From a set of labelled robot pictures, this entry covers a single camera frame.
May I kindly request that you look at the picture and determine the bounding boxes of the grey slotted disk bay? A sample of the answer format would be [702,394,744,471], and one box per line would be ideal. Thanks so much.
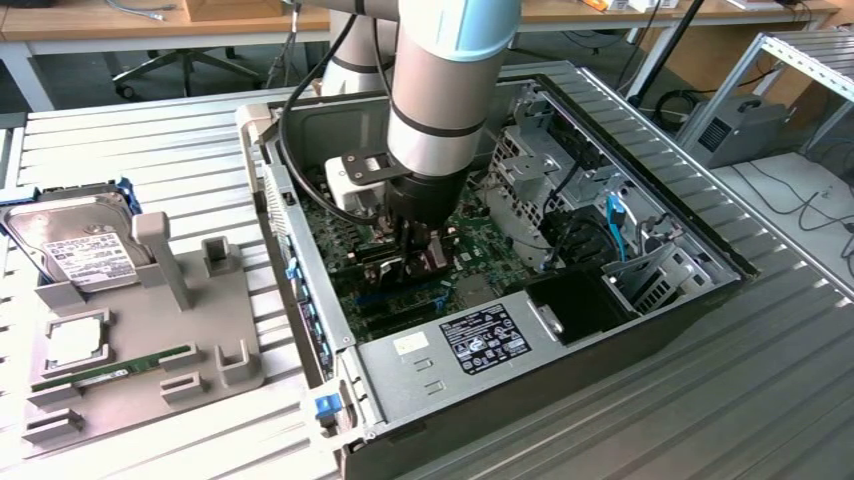
[600,244,710,317]

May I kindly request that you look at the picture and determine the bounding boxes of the silver power supply with label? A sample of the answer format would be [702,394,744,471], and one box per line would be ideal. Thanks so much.
[346,289,573,441]

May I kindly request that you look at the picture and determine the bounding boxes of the perforated metal disk bay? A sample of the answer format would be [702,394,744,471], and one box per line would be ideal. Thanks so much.
[485,124,570,264]

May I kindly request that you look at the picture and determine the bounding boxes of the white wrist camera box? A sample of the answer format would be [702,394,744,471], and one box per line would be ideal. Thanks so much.
[323,151,405,221]

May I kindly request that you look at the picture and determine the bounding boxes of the grey network cable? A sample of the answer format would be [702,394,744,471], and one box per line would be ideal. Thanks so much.
[103,0,181,22]

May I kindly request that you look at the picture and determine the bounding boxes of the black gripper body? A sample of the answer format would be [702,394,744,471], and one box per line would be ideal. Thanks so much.
[389,168,470,236]

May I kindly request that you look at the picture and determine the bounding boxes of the silver CPU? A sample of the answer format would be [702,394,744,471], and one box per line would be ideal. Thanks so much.
[47,320,109,365]

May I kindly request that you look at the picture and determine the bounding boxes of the blue wire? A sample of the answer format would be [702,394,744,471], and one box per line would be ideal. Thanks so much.
[604,193,634,264]

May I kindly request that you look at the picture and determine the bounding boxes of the office chair base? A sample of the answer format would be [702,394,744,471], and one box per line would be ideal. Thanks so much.
[110,46,263,100]

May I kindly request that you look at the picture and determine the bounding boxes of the grey plastic parts rack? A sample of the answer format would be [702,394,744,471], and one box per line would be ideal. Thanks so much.
[19,211,269,447]

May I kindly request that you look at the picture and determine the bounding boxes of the beige corner fixture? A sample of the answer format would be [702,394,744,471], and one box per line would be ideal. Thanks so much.
[237,102,283,171]

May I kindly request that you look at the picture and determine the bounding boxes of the aluminium frame rack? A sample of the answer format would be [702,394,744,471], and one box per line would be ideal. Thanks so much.
[673,28,854,161]

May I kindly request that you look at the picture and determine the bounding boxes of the grey equipment box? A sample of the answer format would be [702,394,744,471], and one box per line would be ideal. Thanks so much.
[693,94,807,170]

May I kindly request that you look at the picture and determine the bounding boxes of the open black PC case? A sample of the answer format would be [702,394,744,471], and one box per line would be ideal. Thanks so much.
[255,73,764,480]

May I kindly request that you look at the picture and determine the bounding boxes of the green motherboard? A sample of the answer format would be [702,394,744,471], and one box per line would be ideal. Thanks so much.
[297,167,536,346]

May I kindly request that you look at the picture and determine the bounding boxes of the hard disk with blue caddy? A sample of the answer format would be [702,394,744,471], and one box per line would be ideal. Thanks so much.
[0,180,146,295]

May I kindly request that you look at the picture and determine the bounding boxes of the wooden desk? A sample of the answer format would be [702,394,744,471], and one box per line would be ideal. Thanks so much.
[513,0,844,101]
[0,0,335,112]

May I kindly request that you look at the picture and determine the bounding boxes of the black cable on white table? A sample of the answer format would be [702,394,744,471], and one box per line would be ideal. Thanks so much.
[730,163,854,232]

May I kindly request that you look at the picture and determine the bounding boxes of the black fan shroud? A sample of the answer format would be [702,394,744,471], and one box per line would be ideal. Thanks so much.
[504,267,634,347]

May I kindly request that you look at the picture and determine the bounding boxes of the black wire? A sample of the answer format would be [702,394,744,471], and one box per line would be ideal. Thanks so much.
[541,149,584,241]

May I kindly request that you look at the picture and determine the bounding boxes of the blue expansion slot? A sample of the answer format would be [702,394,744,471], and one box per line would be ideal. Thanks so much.
[354,291,406,307]

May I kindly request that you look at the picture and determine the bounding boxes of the coiled floor cables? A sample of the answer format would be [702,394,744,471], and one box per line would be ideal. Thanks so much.
[653,89,704,126]

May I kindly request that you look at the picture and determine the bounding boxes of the black expansion slot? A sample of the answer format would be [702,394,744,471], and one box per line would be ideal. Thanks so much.
[364,299,446,337]

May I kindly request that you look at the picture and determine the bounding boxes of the small white box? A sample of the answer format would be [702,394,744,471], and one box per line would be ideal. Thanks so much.
[610,0,689,14]

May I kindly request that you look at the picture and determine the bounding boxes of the green RAM stick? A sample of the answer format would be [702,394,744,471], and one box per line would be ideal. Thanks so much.
[30,348,193,394]

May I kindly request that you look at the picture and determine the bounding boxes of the black pole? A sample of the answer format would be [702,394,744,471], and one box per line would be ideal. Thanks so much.
[626,0,709,109]

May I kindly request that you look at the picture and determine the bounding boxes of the thin hanging cable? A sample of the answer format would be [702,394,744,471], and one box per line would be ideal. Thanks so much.
[269,0,306,91]

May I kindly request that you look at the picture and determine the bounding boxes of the green graphics card black shroud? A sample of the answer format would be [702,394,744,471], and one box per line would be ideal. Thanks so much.
[333,249,457,292]

